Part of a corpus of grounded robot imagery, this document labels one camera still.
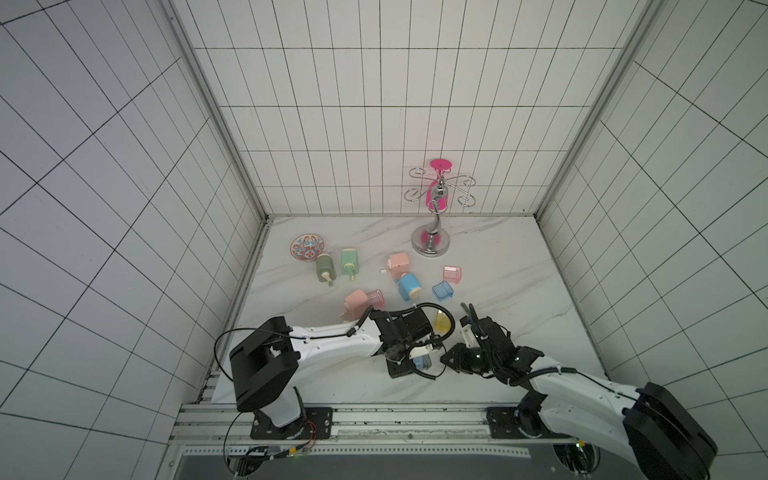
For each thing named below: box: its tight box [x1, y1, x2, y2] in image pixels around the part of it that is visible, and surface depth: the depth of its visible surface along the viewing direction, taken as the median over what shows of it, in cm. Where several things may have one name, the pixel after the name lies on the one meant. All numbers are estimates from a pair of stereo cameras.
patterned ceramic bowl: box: [290, 233, 325, 262], surface depth 109 cm
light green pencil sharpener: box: [341, 248, 359, 281], surface depth 100 cm
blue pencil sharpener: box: [394, 273, 423, 301], surface depth 95 cm
